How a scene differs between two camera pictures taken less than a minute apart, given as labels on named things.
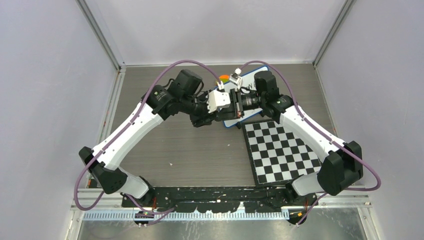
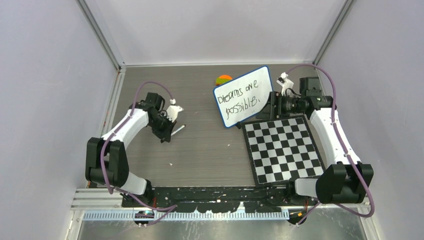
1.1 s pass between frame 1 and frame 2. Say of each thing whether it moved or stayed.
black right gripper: moved
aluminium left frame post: stayed
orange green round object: stayed
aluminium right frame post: stayed
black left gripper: moved
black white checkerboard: stayed
